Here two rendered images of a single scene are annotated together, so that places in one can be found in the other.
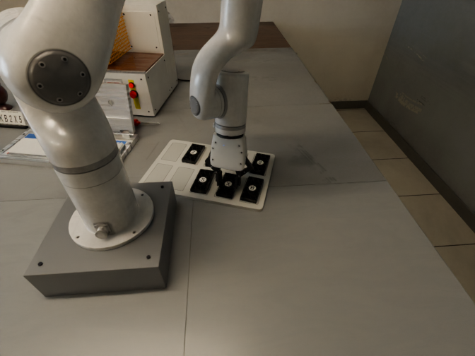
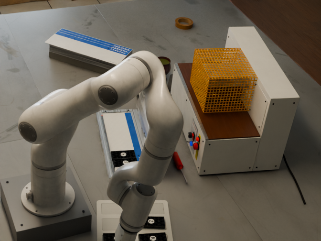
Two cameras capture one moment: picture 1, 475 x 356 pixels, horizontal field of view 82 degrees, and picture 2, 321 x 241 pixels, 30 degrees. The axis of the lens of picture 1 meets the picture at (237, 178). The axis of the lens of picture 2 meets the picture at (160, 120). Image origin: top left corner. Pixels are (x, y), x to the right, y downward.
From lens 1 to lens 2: 1.62 m
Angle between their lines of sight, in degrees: 50
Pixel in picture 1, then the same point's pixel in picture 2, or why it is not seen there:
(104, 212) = (33, 188)
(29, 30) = (27, 114)
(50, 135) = not seen: hidden behind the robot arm
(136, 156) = not seen: hidden behind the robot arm
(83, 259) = (14, 197)
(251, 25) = (143, 174)
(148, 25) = (262, 106)
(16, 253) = (24, 170)
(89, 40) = (44, 127)
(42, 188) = (79, 151)
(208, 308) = not seen: outside the picture
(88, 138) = (40, 154)
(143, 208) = (58, 208)
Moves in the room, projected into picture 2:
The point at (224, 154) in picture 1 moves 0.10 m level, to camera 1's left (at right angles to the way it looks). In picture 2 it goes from (118, 232) to (110, 210)
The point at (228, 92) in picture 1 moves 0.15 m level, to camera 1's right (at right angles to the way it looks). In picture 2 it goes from (127, 196) to (142, 232)
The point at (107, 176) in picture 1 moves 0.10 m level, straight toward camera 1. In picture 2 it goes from (40, 174) to (17, 190)
